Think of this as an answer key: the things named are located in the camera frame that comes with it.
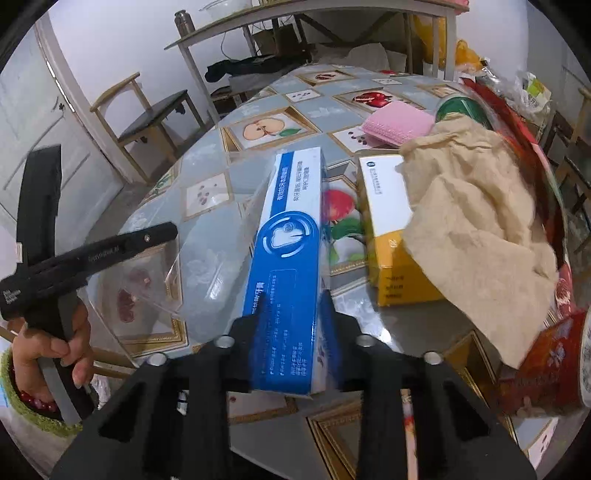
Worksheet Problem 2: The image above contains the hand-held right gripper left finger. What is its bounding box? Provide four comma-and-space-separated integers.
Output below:
48, 295, 278, 480

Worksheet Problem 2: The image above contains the steel thermos bottle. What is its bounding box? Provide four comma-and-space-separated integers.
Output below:
174, 10, 195, 38

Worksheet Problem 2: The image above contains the fruit printed tablecloth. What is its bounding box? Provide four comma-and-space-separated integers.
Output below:
92, 62, 573, 480

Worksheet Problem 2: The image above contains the beige paper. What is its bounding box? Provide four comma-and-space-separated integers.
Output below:
397, 117, 561, 370

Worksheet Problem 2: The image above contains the dark cloth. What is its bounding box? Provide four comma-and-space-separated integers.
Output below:
205, 51, 312, 84

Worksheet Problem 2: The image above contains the white door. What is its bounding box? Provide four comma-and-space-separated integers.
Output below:
0, 23, 125, 232

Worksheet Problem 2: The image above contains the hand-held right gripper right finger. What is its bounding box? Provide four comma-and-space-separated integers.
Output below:
318, 288, 539, 480

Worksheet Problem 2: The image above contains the orange plastic bag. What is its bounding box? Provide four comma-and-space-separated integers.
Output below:
455, 39, 488, 70

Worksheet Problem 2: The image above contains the yellow plastic bag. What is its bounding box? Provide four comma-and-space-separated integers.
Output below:
413, 14, 448, 65

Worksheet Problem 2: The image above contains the green round tin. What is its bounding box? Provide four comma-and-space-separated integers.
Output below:
436, 92, 497, 132

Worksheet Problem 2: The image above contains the red bead bracelet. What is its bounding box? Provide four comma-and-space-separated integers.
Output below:
17, 390, 58, 414

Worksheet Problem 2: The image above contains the white green printed bag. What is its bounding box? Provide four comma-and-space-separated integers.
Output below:
517, 71, 552, 116

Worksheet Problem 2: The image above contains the clear plastic tray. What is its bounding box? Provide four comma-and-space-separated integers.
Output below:
99, 185, 273, 356

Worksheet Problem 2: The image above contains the yellow white carton box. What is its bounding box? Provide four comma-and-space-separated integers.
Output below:
356, 154, 448, 308

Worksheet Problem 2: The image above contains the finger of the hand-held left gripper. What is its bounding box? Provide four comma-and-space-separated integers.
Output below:
69, 222, 179, 278

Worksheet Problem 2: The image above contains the person's left hand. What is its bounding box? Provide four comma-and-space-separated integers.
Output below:
11, 300, 95, 398

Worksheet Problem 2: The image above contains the brown cardboard box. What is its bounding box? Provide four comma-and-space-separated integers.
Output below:
254, 23, 301, 56

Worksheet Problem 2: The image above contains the clear glass bowl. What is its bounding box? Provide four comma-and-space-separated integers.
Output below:
198, 0, 254, 21

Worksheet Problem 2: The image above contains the white sack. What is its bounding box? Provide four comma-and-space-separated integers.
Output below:
337, 41, 407, 70

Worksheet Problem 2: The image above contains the pink sponge cloth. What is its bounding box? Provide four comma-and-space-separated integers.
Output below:
360, 100, 437, 148

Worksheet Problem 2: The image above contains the red flowered snack packet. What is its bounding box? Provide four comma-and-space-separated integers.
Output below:
496, 309, 591, 418

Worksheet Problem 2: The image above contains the blue white carton box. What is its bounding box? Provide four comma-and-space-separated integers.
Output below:
242, 147, 338, 395

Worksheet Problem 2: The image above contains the white frame desk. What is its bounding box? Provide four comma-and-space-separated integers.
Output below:
164, 0, 458, 125

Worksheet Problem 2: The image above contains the person's left forearm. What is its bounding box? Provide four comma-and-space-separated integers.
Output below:
0, 346, 100, 439

